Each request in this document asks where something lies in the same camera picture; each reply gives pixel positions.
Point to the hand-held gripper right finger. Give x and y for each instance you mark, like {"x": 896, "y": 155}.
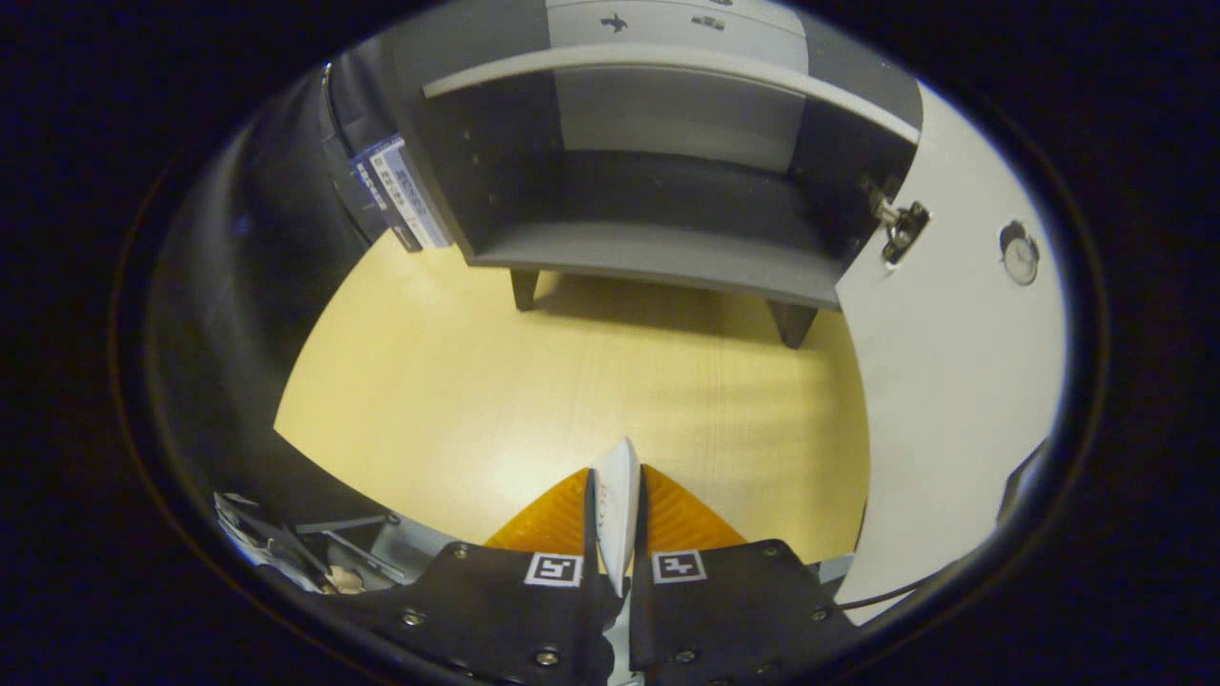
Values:
{"x": 640, "y": 619}

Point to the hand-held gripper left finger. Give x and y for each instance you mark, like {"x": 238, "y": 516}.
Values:
{"x": 586, "y": 619}

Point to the white and blue packet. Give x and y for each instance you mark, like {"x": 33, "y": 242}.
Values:
{"x": 617, "y": 505}

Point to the white cabinet door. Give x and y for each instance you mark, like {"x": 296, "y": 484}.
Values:
{"x": 953, "y": 400}

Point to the grey cabinet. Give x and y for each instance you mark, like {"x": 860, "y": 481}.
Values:
{"x": 667, "y": 191}

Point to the black backdrop cloth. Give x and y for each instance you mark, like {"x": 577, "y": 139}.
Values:
{"x": 238, "y": 333}

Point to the upright book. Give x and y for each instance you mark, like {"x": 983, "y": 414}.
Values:
{"x": 374, "y": 205}
{"x": 393, "y": 195}
{"x": 421, "y": 191}

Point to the metal door hinge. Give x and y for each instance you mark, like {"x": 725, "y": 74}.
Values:
{"x": 901, "y": 229}

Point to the grey metal frame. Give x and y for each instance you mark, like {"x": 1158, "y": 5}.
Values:
{"x": 315, "y": 548}

